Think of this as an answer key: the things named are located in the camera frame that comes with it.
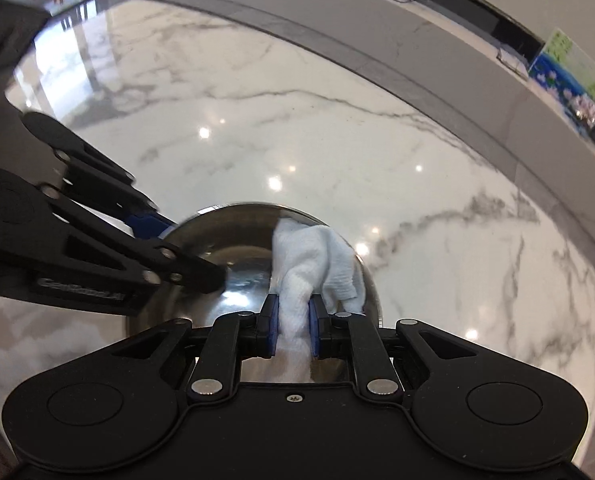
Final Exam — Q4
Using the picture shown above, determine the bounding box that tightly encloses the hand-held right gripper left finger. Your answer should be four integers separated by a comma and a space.
112, 294, 280, 402

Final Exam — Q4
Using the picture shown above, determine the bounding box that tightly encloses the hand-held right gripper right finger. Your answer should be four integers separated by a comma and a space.
308, 294, 478, 400

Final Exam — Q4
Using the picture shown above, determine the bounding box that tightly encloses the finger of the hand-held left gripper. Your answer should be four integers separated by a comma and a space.
22, 111, 179, 240
40, 185, 228, 295

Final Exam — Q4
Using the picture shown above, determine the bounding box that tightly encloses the blue steel bowl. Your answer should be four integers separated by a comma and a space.
122, 202, 384, 386

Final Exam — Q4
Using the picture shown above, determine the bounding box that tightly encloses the white cloth towel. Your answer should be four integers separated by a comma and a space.
268, 216, 366, 386

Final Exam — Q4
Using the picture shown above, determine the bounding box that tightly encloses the grey notebook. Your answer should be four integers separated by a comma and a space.
494, 44, 531, 79

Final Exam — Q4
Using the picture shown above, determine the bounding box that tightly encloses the pink flower box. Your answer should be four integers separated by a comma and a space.
569, 95, 595, 126

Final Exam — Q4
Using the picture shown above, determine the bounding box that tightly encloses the lotus pond painting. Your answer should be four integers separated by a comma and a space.
527, 27, 595, 122

